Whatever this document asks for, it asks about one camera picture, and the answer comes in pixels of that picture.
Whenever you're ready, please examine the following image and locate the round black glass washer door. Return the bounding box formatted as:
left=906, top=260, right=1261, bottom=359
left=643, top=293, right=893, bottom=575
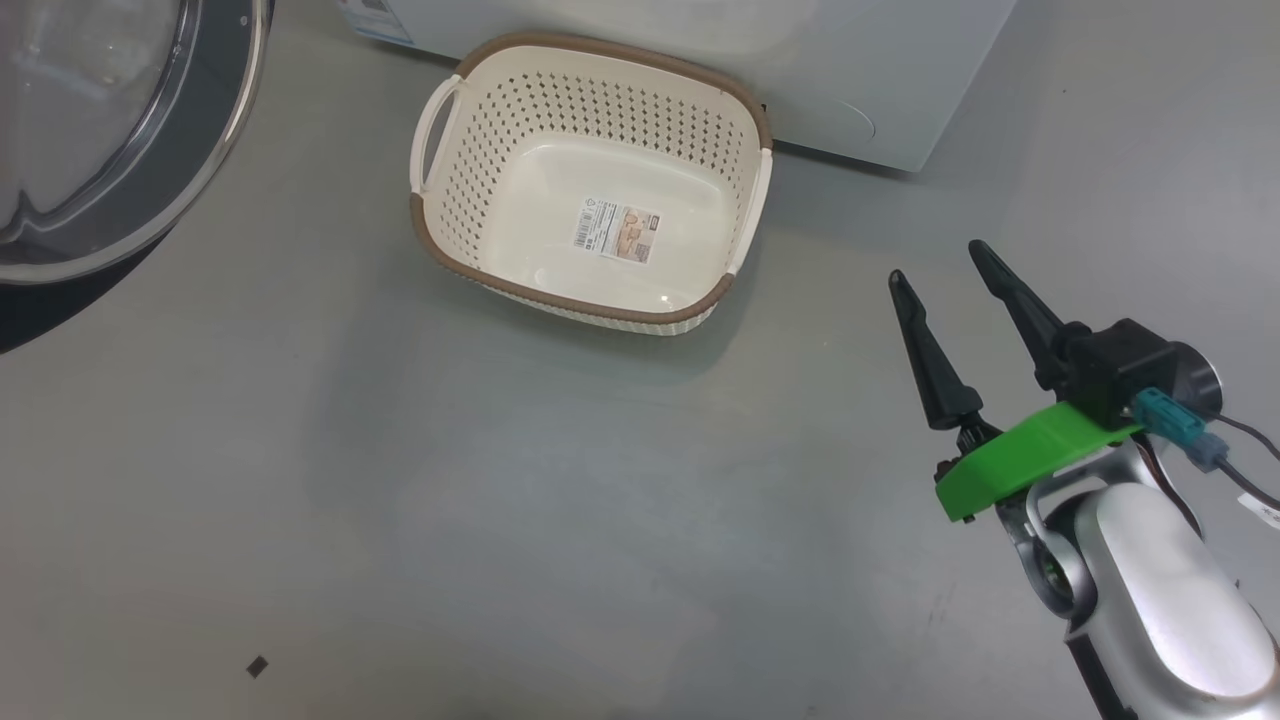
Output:
left=0, top=0, right=276, bottom=356

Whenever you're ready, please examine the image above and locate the white front-load washing machine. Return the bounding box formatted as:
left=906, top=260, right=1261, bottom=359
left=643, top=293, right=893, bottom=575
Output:
left=335, top=0, right=1019, bottom=173

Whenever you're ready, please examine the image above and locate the cream perforated laundry basket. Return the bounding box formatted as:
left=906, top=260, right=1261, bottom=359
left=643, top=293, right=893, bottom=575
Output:
left=408, top=32, right=774, bottom=336

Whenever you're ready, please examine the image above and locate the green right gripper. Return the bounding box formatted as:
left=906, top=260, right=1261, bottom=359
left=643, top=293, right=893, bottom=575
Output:
left=888, top=239, right=1143, bottom=523

